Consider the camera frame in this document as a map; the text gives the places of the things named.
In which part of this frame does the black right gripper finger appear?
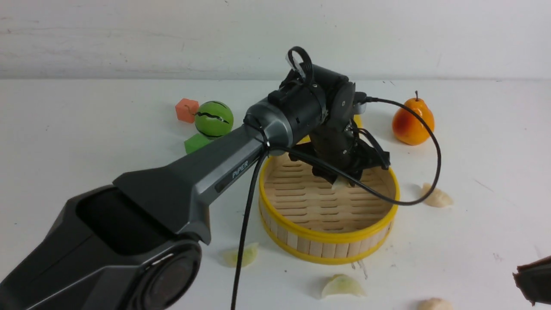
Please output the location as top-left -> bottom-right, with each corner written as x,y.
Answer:
347,170 -> 363,188

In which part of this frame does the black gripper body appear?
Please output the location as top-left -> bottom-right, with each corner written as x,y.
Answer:
289,117 -> 390,176

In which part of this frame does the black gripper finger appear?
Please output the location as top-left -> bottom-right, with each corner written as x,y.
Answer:
312,167 -> 340,185

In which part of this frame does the white dumpling bottom edge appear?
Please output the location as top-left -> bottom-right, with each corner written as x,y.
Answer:
416,298 -> 453,310

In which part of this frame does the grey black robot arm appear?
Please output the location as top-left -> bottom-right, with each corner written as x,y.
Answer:
1,65 -> 390,310

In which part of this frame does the woven bamboo steamer lid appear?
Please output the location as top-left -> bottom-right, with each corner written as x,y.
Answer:
297,115 -> 363,145

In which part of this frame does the bamboo steamer tray yellow rim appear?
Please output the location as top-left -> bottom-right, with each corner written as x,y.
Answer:
259,154 -> 398,265

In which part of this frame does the orange yellow toy pear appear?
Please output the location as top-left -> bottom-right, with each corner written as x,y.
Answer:
392,91 -> 435,146

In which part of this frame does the green toy watermelon ball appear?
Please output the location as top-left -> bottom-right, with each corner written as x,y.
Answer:
195,101 -> 234,140

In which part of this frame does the green foam cube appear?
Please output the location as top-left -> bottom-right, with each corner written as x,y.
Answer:
184,133 -> 211,155

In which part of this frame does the orange foam cube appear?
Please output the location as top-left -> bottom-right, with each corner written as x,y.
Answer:
175,98 -> 200,124

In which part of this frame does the dark object at edge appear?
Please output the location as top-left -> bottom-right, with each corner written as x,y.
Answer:
512,256 -> 551,306

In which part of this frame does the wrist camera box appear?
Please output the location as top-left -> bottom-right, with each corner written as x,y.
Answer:
353,92 -> 368,115

